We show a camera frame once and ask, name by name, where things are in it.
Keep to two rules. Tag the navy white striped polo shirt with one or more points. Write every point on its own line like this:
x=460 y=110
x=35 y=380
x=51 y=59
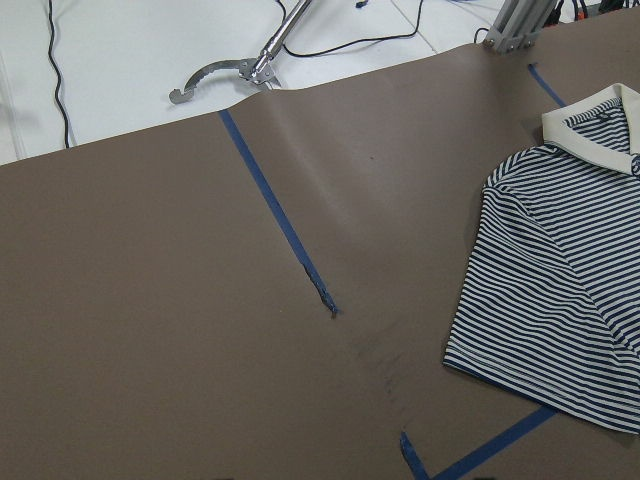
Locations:
x=549 y=307

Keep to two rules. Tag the silver reacher grabber tool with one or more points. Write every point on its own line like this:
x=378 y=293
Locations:
x=253 y=70

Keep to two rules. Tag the aluminium frame post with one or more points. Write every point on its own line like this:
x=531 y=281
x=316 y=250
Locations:
x=518 y=25

